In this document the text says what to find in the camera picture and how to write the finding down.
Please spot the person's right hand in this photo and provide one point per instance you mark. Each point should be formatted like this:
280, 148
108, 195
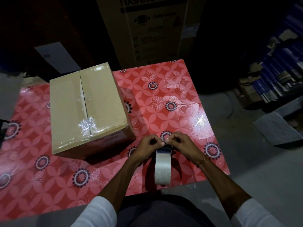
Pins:
185, 146

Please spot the person's left hand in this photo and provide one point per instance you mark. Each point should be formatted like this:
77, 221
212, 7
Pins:
145, 148

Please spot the person's left thumb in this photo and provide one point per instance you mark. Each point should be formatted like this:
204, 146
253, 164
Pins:
159, 145

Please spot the person's right thumb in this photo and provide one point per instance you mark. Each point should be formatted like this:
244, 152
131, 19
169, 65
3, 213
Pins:
171, 143

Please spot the clear packing tape roll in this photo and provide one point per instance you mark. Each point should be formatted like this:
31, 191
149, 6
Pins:
162, 164

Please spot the person's right forearm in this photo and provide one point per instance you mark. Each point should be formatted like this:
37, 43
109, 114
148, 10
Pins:
220, 184

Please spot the person's left forearm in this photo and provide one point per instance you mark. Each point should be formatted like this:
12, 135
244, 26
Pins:
123, 179

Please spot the red floral tablecloth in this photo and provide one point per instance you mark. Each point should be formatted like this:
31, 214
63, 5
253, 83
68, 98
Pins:
111, 139

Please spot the person's dark trousers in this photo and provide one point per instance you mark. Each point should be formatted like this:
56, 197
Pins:
161, 211

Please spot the taped brown cardboard box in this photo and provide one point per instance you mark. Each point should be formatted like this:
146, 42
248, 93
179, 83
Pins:
88, 108

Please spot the grey flat board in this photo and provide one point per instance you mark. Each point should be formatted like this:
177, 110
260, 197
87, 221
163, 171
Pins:
275, 128

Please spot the large printed cardboard carton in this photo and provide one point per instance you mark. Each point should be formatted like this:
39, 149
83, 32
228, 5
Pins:
151, 30

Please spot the stack of blue packets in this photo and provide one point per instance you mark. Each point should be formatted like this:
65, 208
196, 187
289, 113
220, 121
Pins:
278, 68

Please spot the white paper sheet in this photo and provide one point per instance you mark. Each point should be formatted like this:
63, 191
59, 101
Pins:
57, 57

